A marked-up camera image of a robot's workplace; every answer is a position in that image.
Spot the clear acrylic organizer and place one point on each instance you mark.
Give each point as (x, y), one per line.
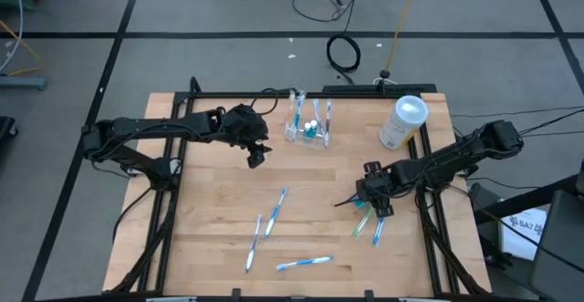
(299, 140)

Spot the dark grey cabinet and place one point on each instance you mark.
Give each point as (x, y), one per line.
(561, 247)

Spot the black equipment base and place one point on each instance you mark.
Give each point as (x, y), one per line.
(5, 128)

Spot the white printed box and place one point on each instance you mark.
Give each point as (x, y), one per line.
(520, 238)

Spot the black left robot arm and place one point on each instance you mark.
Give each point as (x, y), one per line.
(150, 126)

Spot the black diagonal bar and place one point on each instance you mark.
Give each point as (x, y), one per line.
(524, 201)

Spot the silver bracket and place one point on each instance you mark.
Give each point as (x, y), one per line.
(171, 299)
(424, 299)

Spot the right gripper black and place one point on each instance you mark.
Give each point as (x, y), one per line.
(378, 185)

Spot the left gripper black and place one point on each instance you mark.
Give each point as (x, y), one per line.
(244, 126)

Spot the blue toothbrush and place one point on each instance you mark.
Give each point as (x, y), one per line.
(304, 262)
(299, 117)
(277, 211)
(318, 115)
(379, 231)

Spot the white wipes canister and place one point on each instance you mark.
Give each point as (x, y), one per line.
(401, 124)

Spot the orange toothbrush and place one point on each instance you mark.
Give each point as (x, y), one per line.
(293, 99)

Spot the grey flat floor box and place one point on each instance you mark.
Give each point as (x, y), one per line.
(23, 83)

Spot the green toothbrush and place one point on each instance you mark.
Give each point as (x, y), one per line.
(362, 223)
(289, 119)

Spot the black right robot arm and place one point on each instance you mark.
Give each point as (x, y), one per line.
(456, 156)

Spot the purple toothbrush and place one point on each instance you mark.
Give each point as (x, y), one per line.
(327, 124)
(253, 243)

